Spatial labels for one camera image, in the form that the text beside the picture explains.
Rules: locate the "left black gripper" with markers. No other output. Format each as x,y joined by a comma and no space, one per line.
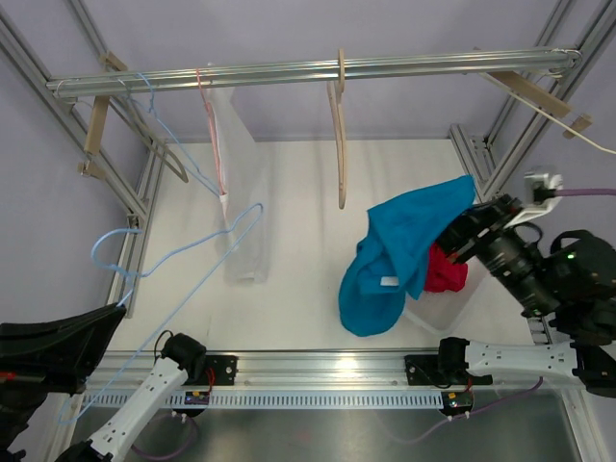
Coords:
56,355

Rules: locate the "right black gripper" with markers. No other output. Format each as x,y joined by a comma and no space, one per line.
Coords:
458,230

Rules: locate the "red t shirt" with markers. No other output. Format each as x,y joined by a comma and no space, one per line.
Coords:
442,274

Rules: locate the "blue t shirt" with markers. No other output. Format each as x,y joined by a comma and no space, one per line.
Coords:
391,261

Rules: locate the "wooden hanger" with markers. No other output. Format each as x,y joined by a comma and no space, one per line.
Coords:
335,91

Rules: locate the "white mesh shirt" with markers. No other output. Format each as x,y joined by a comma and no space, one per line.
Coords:
242,215

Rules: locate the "pink wire hanger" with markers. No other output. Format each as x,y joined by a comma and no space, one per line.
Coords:
212,131

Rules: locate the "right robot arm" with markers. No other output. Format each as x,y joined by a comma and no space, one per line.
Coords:
574,285

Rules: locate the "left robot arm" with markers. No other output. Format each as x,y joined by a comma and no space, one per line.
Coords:
182,361

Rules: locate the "white plastic basket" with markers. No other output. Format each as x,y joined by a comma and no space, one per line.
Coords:
441,313

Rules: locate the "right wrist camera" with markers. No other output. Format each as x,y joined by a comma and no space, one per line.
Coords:
539,194

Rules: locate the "right wooden bracket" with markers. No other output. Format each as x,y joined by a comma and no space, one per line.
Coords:
534,96

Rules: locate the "wooden bracket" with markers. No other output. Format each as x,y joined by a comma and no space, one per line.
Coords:
534,96
98,115

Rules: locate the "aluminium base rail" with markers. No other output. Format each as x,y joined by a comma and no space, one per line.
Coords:
387,379

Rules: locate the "metal hanging rail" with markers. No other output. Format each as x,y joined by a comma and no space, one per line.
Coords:
222,76

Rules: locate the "left wooden bracket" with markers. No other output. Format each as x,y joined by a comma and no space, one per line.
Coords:
98,115

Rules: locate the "grey wire hanger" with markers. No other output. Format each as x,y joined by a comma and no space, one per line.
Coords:
152,143

